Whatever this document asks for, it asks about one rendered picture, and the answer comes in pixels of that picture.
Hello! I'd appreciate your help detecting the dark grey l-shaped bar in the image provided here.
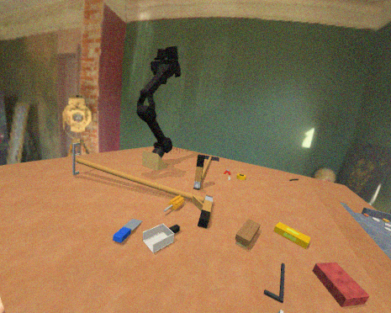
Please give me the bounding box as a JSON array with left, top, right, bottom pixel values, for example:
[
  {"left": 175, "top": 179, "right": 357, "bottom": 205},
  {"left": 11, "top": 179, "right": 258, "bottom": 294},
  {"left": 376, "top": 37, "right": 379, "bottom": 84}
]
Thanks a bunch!
[{"left": 264, "top": 263, "right": 285, "bottom": 303}]

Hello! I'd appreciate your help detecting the yellow spirit level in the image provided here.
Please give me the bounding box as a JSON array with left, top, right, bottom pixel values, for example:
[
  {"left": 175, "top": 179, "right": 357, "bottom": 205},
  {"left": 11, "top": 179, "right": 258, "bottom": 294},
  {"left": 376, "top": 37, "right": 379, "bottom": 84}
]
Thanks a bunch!
[{"left": 274, "top": 221, "right": 310, "bottom": 249}]

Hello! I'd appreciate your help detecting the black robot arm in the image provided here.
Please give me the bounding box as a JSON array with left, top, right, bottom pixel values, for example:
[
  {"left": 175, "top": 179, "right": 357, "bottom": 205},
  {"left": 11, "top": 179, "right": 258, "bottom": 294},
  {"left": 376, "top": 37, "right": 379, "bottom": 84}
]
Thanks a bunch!
[{"left": 137, "top": 46, "right": 182, "bottom": 158}]

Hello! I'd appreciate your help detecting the red rectangular block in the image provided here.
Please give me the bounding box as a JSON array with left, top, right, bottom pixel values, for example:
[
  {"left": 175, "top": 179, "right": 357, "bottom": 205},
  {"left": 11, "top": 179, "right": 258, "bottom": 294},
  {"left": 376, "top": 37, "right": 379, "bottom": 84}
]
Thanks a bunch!
[{"left": 312, "top": 262, "right": 369, "bottom": 307}]

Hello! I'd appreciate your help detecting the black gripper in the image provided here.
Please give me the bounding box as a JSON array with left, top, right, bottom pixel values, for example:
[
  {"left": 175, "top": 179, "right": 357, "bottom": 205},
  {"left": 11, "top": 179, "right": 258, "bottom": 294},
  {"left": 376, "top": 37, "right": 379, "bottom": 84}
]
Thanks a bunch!
[{"left": 154, "top": 49, "right": 167, "bottom": 84}]

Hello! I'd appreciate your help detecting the white open tray with black handle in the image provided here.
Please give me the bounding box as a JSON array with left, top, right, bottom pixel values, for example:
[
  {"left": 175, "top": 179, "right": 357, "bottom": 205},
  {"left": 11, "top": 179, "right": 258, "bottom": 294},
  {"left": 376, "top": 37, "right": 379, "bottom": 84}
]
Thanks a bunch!
[{"left": 143, "top": 224, "right": 180, "bottom": 253}]

